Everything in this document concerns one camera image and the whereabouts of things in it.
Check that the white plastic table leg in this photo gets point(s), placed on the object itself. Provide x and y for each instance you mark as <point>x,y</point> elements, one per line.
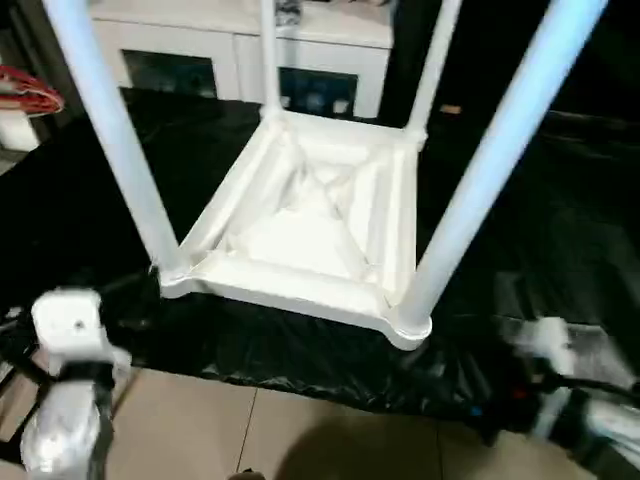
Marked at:
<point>270,60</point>
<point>500,150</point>
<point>432,75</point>
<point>120,125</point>

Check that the black flat monitor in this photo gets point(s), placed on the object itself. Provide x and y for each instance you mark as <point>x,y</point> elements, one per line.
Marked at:
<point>590,120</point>

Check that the large black box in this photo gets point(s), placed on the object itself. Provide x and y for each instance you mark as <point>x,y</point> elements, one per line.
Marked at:
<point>490,50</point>

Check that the black tangled bundle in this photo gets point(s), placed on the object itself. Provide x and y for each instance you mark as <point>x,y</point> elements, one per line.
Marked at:
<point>290,12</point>

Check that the black plastic mat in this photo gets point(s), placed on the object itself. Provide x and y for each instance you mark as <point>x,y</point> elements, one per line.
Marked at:
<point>75,225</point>

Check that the white cabinet with glass doors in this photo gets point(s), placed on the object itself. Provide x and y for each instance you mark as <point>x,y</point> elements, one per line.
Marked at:
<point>200,35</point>

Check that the small white box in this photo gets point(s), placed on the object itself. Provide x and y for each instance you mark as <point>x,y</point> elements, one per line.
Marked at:
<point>15,132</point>

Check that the grey curtain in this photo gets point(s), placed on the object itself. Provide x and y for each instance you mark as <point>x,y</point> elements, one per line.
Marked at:
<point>30,45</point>

